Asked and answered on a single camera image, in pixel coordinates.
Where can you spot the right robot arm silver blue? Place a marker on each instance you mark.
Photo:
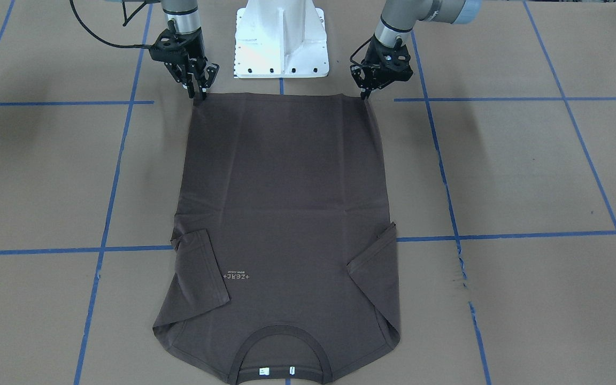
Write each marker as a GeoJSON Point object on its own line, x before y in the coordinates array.
{"type": "Point", "coordinates": [181, 16]}

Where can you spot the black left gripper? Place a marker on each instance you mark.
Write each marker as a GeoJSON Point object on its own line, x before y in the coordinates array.
{"type": "Point", "coordinates": [374, 56]}

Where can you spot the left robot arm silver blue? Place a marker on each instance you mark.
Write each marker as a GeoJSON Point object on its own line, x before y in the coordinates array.
{"type": "Point", "coordinates": [399, 17]}

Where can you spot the dark brown t-shirt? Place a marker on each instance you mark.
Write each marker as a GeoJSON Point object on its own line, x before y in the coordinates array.
{"type": "Point", "coordinates": [286, 258]}

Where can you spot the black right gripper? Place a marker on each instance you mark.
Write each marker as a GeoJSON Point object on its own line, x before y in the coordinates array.
{"type": "Point", "coordinates": [192, 51]}

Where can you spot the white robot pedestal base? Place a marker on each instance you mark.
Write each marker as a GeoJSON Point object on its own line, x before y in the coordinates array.
{"type": "Point", "coordinates": [280, 39]}

